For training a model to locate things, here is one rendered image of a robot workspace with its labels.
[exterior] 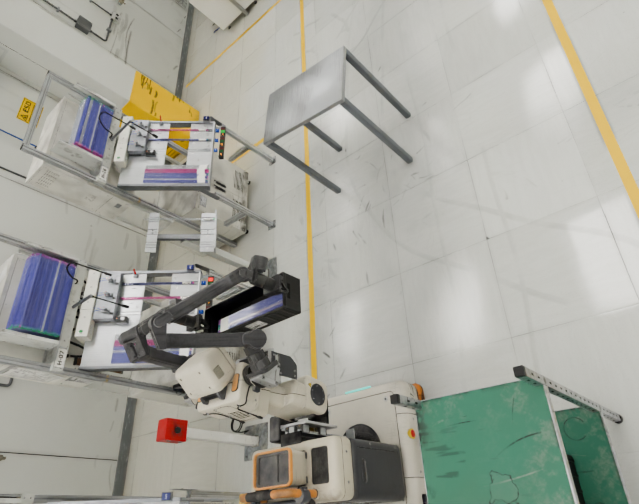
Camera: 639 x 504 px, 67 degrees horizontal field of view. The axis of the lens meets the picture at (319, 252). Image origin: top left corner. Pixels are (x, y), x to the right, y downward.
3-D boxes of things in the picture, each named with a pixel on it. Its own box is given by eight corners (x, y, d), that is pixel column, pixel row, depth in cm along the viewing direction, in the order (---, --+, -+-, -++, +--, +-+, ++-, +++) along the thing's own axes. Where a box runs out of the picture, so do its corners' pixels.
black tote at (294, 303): (220, 346, 248) (202, 341, 241) (221, 315, 257) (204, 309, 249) (301, 313, 216) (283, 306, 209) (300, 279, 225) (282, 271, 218)
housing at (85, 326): (108, 278, 346) (101, 269, 334) (94, 344, 322) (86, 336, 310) (96, 278, 346) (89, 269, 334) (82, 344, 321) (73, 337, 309)
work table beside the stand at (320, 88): (412, 162, 343) (341, 98, 290) (336, 194, 386) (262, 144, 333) (410, 112, 363) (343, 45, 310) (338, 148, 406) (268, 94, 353)
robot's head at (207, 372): (221, 393, 190) (200, 362, 188) (189, 403, 202) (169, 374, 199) (241, 371, 202) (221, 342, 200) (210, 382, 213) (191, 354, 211)
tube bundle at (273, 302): (223, 334, 248) (217, 333, 246) (223, 321, 252) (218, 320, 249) (293, 304, 220) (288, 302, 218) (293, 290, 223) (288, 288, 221)
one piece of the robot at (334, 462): (423, 503, 235) (306, 501, 180) (336, 511, 265) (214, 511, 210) (413, 431, 252) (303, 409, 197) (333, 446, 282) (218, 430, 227)
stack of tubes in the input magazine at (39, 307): (76, 264, 324) (34, 250, 306) (59, 337, 299) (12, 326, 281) (68, 271, 331) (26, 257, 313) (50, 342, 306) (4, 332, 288)
